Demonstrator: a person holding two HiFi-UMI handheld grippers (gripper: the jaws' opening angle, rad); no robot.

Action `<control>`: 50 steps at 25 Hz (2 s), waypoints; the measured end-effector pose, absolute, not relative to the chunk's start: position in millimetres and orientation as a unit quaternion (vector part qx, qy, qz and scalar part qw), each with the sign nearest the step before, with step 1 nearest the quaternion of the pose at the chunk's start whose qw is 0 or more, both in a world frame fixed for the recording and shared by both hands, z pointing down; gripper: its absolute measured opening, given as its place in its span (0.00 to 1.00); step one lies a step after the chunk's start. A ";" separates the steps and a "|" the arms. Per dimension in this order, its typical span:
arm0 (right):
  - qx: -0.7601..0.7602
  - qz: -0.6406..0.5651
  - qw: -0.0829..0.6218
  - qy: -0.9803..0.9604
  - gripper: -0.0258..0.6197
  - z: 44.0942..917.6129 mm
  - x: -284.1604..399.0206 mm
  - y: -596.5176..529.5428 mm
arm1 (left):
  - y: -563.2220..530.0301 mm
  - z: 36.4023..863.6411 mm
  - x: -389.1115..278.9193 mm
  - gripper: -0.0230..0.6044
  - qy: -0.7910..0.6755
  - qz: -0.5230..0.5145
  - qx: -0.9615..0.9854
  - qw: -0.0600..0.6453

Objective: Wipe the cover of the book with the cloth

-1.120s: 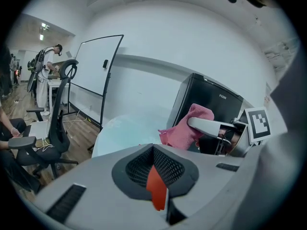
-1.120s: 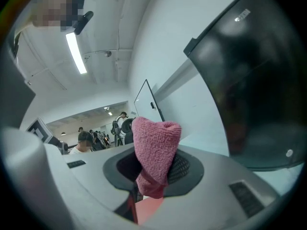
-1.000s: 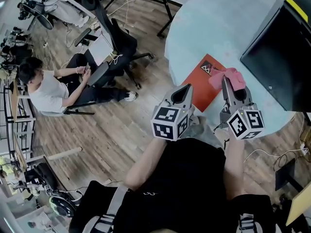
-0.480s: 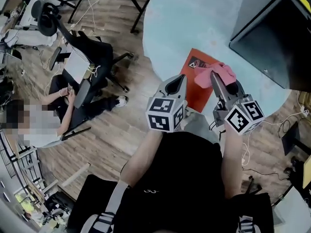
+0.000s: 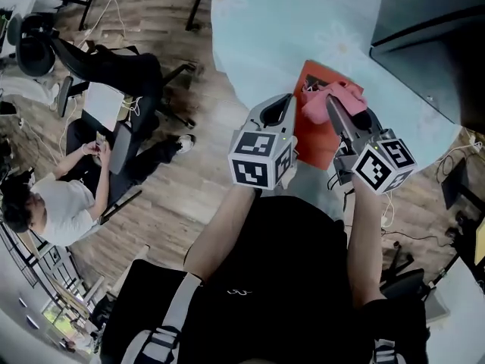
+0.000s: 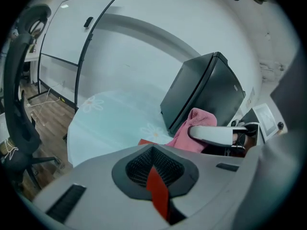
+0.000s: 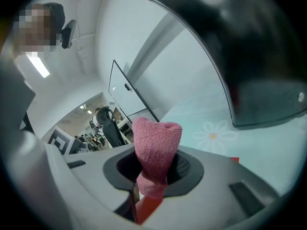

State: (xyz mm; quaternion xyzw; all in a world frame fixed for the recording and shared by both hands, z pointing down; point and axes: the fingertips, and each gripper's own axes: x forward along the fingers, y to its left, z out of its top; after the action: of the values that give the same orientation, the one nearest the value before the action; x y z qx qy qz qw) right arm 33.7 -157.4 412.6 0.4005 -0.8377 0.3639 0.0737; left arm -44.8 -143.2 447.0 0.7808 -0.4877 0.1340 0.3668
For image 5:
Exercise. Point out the person's black shirt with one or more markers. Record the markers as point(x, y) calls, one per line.
point(288, 279)

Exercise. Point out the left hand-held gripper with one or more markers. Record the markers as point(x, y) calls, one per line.
point(261, 154)

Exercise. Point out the person's right forearm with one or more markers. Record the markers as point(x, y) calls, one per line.
point(363, 241)

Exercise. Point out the whiteboard on black stand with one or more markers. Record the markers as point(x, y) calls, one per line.
point(196, 6)

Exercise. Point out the black office chair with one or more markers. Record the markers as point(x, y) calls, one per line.
point(405, 283)
point(113, 66)

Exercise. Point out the white laptop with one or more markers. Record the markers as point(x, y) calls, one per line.
point(102, 104)

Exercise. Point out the black mini fridge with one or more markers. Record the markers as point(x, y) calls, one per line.
point(428, 6)

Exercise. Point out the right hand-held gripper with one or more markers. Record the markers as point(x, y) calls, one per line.
point(379, 165)

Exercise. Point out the pink cloth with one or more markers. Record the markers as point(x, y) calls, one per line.
point(316, 106)

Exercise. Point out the person's left forearm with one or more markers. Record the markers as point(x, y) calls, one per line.
point(223, 233)

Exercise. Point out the round table with light tablecloth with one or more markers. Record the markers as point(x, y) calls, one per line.
point(273, 32)

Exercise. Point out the smartphone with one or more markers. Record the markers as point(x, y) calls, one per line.
point(100, 139)

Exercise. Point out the red printed folder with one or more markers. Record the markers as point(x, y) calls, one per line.
point(314, 142)

